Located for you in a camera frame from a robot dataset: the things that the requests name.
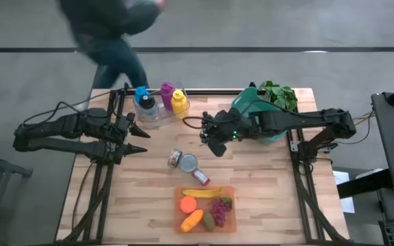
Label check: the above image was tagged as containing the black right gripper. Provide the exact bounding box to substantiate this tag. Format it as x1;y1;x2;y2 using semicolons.
207;108;252;158

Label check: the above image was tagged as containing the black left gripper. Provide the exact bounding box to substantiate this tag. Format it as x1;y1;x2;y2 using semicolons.
103;111;151;165

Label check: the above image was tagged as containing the clear bottle black cap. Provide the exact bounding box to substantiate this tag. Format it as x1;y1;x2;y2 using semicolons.
138;94;159;121

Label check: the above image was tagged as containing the blue plastic bottle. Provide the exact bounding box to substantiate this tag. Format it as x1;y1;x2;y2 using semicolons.
134;85;150;104

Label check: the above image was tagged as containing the purple plastic bottle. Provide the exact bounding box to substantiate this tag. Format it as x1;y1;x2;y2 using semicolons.
159;81;176;111

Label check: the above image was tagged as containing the yellow banana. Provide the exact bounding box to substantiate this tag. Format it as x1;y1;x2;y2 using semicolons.
182;187;224;200

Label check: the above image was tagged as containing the orange round fruit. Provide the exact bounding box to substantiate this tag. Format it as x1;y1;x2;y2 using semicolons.
179;195;198;215

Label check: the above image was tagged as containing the red grape bunch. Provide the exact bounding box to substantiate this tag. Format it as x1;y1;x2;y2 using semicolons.
209;196;234;229

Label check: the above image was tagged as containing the brown kiwi fruit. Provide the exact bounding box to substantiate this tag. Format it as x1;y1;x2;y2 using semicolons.
202;211;216;232

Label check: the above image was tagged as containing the clear plastic container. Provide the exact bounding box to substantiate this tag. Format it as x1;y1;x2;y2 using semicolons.
132;87;191;131

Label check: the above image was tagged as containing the silver tin can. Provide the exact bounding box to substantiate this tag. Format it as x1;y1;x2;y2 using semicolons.
179;153;211;187

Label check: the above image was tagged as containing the small green silver can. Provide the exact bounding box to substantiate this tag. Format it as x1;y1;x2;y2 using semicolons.
167;148;183;169

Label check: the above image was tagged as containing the teal plastic bin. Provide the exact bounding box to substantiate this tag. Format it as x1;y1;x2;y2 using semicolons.
230;86;289;144

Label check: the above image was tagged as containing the yellow plastic bottle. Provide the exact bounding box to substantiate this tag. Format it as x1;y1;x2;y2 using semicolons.
170;90;189;116

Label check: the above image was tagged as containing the green leafy plant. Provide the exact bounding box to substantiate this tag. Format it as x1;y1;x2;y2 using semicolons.
257;80;299;113

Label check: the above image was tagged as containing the translucent orange plastic box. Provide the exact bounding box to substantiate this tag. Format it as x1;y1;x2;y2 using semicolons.
172;185;238;235

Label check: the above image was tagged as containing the person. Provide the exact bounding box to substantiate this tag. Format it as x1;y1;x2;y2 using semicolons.
56;0;167;90

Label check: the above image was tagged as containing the white paper sheet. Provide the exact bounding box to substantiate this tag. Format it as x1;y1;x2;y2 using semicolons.
332;169;356;215

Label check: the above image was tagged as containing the dark grey cart top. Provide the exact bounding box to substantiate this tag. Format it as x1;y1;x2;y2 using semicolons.
370;91;394;196

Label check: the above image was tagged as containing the black aluminium frame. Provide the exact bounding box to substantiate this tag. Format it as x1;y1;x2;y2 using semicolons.
55;87;352;246

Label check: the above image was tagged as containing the thin dark table cable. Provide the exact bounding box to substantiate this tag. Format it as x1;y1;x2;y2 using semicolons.
70;161;96;230

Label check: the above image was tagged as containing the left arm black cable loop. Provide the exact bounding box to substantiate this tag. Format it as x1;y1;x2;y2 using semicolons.
21;89;124;126

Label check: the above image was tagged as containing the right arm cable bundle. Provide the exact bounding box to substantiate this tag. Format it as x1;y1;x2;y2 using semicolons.
353;109;376;145

